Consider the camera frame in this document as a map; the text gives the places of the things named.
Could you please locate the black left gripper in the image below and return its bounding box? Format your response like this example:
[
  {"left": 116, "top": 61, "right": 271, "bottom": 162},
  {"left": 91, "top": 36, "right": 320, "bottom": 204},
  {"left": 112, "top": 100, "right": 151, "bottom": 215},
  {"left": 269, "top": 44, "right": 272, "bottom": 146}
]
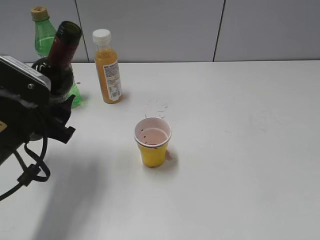
[{"left": 0, "top": 72, "right": 76, "bottom": 151}]

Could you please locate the dark red wine bottle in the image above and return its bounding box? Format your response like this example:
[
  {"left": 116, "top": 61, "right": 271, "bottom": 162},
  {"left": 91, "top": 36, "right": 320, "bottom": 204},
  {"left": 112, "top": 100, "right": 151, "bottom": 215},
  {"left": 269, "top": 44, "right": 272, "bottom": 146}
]
[{"left": 31, "top": 21, "right": 82, "bottom": 103}]

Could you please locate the yellow paper cup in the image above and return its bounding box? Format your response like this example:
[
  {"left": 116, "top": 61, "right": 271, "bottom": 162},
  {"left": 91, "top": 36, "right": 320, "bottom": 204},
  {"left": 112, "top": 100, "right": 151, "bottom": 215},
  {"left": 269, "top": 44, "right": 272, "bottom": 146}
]
[{"left": 134, "top": 117, "right": 172, "bottom": 168}]

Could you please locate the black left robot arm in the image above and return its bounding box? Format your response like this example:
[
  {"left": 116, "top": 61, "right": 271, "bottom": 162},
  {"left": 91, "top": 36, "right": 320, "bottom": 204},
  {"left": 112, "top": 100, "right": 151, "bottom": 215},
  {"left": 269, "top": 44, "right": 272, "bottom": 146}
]
[{"left": 0, "top": 76, "right": 75, "bottom": 163}]

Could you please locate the orange juice bottle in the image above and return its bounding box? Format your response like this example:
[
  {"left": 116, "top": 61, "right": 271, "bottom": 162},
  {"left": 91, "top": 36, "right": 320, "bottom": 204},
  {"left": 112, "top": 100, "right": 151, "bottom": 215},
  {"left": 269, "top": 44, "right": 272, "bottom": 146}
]
[{"left": 92, "top": 29, "right": 122, "bottom": 104}]

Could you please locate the green plastic soda bottle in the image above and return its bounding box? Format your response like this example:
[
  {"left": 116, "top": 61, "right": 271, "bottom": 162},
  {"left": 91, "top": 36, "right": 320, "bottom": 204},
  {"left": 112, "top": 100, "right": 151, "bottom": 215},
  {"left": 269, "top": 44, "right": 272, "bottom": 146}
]
[{"left": 30, "top": 6, "right": 72, "bottom": 100}]

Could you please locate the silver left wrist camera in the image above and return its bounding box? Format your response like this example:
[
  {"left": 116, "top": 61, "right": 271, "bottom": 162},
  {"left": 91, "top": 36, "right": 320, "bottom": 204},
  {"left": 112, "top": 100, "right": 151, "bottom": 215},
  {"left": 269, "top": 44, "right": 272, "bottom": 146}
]
[{"left": 0, "top": 54, "right": 52, "bottom": 91}]

